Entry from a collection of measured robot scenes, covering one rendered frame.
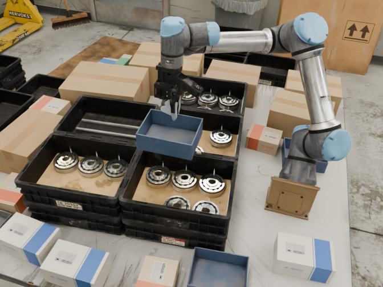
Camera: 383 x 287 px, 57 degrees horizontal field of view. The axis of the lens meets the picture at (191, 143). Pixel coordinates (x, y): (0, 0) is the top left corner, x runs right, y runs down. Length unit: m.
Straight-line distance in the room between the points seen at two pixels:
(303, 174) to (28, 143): 1.17
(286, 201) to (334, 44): 2.89
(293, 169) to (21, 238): 1.05
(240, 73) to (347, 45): 2.25
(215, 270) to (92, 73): 1.24
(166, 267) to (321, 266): 0.54
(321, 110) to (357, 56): 2.91
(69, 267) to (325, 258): 0.89
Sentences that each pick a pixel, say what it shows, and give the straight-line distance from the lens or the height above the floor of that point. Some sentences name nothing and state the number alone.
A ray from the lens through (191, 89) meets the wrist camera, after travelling 1.21.
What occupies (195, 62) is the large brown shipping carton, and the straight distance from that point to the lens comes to 2.13.
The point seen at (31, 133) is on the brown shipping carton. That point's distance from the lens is 1.77.
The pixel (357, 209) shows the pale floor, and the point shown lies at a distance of 2.72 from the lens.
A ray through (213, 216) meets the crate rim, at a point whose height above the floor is 0.93.
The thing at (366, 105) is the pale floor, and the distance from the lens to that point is 3.80.
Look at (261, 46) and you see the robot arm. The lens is 1.42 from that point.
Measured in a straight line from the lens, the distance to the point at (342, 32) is 4.19.
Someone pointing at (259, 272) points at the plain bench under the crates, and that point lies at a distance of 1.41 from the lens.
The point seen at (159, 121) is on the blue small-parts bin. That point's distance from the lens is 1.34.
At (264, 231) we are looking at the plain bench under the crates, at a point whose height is 0.70.
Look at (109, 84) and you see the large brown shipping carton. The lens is 1.94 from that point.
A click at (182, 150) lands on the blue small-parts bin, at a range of 1.19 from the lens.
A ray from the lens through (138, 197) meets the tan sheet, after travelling 1.42.
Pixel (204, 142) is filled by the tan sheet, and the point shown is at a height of 0.83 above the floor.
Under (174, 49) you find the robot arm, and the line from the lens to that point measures 1.15.
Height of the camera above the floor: 1.91
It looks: 41 degrees down
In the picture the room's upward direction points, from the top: 2 degrees clockwise
